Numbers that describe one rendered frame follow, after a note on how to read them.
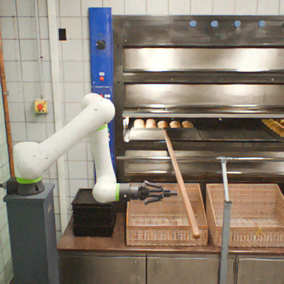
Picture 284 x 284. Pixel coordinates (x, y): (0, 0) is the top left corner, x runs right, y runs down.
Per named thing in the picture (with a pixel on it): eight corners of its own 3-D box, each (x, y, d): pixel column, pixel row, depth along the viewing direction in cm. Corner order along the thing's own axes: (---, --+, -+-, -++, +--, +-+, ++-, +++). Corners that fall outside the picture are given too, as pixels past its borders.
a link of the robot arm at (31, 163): (11, 168, 162) (108, 94, 171) (8, 158, 177) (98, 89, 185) (30, 189, 168) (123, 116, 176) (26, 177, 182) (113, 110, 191)
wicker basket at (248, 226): (203, 215, 302) (205, 182, 294) (274, 215, 301) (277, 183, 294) (213, 248, 255) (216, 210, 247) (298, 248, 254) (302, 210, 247)
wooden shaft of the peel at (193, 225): (200, 240, 150) (201, 233, 149) (193, 240, 150) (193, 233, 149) (167, 132, 315) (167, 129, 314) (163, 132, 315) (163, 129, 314)
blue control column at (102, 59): (118, 189, 505) (115, 19, 448) (130, 189, 505) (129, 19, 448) (97, 276, 319) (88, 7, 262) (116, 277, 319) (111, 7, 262)
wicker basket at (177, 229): (127, 214, 303) (127, 182, 296) (198, 214, 303) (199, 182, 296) (125, 246, 256) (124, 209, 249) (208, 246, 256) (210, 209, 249)
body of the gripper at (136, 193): (131, 182, 196) (149, 182, 196) (131, 197, 199) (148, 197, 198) (130, 187, 189) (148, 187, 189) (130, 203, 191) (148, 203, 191)
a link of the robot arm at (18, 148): (17, 187, 179) (13, 148, 174) (14, 176, 193) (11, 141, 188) (45, 183, 184) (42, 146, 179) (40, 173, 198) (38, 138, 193)
